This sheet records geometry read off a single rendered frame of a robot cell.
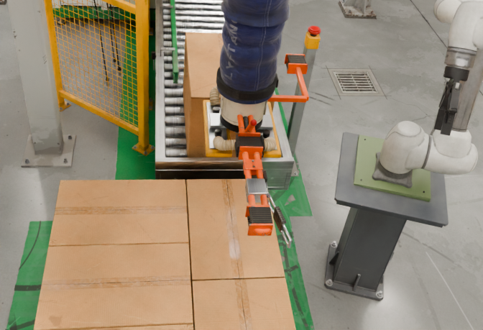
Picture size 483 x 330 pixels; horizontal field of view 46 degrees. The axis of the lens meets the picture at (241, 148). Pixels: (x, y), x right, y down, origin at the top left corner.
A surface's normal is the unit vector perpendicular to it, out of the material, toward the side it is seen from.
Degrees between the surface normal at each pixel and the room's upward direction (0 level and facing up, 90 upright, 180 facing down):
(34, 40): 90
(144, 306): 0
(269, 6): 101
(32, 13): 90
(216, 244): 0
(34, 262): 0
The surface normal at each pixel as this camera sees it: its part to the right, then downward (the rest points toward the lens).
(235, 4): -0.69, 0.58
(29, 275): 0.10, -0.75
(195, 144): 0.11, 0.66
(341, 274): -0.22, 0.62
